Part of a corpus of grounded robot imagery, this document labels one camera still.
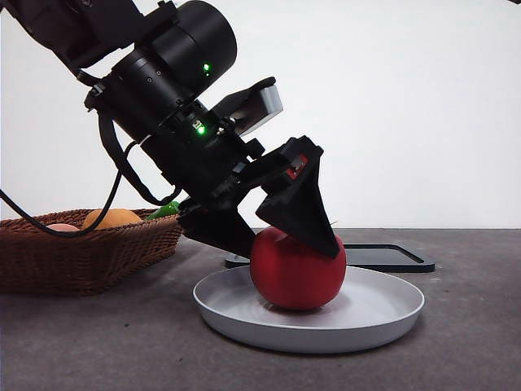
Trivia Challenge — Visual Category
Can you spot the red tomato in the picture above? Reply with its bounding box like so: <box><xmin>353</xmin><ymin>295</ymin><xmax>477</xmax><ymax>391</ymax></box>
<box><xmin>249</xmin><ymin>226</ymin><xmax>348</xmax><ymax>311</ymax></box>

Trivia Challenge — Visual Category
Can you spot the green pepper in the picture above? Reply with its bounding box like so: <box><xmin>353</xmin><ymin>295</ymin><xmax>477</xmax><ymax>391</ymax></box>
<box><xmin>144</xmin><ymin>200</ymin><xmax>181</xmax><ymax>222</ymax></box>

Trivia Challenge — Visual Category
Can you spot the black rectangular tray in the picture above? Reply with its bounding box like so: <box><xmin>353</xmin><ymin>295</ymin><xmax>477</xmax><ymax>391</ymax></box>
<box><xmin>225</xmin><ymin>243</ymin><xmax>436</xmax><ymax>273</ymax></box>

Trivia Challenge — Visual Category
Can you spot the orange round fruit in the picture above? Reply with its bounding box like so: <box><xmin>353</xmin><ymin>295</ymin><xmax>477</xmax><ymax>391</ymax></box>
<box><xmin>82</xmin><ymin>208</ymin><xmax>143</xmax><ymax>231</ymax></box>

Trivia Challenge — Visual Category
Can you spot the white round plate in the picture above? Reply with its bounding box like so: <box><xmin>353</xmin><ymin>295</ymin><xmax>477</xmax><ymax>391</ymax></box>
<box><xmin>192</xmin><ymin>266</ymin><xmax>427</xmax><ymax>354</ymax></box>

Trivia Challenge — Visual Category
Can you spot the brown wicker basket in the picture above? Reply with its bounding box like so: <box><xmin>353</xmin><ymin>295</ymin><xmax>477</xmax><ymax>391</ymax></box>
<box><xmin>0</xmin><ymin>208</ymin><xmax>184</xmax><ymax>297</ymax></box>

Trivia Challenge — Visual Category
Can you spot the pink peach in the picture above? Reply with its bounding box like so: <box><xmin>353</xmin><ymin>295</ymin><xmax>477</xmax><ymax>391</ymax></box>
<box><xmin>45</xmin><ymin>222</ymin><xmax>81</xmax><ymax>234</ymax></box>

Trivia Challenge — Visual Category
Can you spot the flat black left cable loop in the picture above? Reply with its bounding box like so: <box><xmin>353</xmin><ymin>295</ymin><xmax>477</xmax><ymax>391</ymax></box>
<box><xmin>97</xmin><ymin>112</ymin><xmax>182</xmax><ymax>207</ymax></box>

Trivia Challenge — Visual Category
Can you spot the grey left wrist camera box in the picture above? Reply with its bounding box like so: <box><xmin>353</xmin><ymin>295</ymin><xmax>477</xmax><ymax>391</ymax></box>
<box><xmin>234</xmin><ymin>77</ymin><xmax>284</xmax><ymax>136</ymax></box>

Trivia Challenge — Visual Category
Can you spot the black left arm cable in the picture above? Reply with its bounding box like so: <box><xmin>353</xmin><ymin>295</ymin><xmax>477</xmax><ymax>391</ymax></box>
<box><xmin>0</xmin><ymin>140</ymin><xmax>142</xmax><ymax>239</ymax></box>

